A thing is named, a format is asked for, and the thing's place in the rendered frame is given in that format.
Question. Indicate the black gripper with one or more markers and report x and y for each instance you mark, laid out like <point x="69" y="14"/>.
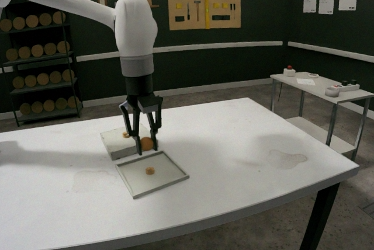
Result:
<point x="139" y="86"/>

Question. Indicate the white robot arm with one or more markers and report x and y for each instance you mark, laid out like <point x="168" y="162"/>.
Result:
<point x="135" y="33"/>

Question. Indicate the brown ball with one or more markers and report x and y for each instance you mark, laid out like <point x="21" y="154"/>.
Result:
<point x="146" y="143"/>

